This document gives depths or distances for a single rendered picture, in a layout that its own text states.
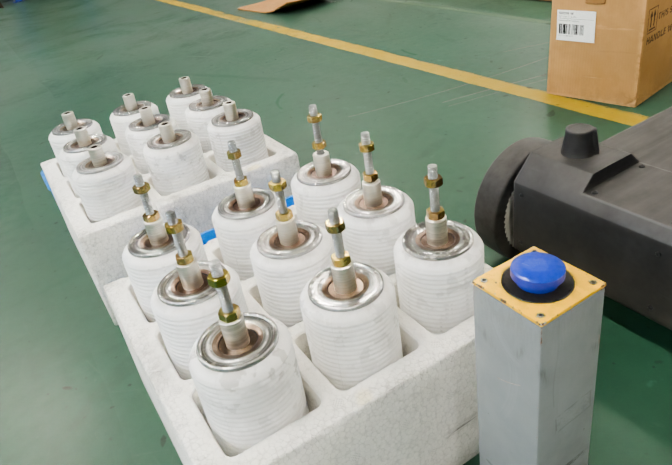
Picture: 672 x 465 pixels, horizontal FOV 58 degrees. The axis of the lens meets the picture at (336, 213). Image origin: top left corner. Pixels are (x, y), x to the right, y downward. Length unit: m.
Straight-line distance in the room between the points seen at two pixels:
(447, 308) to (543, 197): 0.30
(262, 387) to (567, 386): 0.25
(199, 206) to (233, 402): 0.54
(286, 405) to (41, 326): 0.68
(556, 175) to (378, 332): 0.41
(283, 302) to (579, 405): 0.32
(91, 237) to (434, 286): 0.57
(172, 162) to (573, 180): 0.62
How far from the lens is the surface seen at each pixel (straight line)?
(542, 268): 0.48
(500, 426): 0.57
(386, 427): 0.62
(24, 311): 1.24
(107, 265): 1.03
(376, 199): 0.72
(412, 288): 0.64
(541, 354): 0.47
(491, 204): 0.94
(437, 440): 0.69
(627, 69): 1.63
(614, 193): 0.87
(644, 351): 0.91
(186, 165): 1.04
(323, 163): 0.81
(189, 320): 0.63
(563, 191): 0.88
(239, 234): 0.75
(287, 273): 0.66
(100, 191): 1.01
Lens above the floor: 0.61
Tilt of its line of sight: 30 degrees down
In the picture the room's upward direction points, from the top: 10 degrees counter-clockwise
